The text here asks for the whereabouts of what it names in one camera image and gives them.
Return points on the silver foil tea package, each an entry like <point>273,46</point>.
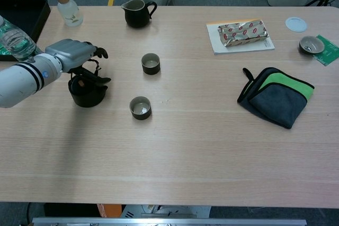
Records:
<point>243,34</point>

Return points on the folded grey green cloth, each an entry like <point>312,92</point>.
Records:
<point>278,104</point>

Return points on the white round lid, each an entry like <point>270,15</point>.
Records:
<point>296,24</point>

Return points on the white robot base chassis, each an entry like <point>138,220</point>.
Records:
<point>159,211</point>

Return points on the green card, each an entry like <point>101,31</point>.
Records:
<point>329,51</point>

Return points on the black tray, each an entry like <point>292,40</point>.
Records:
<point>23,11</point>

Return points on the frosted glass bottle wooden cap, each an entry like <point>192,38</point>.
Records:
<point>71,14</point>

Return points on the black iron teapot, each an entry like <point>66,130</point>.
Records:
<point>87,99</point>

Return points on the aluminium rail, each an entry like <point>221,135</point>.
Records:
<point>169,222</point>

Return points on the orange brown seat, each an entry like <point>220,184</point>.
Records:
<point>111,211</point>

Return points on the black ceramic pitcher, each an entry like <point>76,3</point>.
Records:
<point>137,19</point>

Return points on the white notebook orange edge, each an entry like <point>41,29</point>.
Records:
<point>217,46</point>

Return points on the clear plastic water bottle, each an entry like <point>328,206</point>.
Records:
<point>16,43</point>

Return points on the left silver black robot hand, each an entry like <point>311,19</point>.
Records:
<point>69,52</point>

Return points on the small dark ceramic bowl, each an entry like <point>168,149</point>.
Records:
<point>312,42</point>

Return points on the grey ceramic teacup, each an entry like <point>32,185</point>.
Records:
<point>151,70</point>
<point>140,116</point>

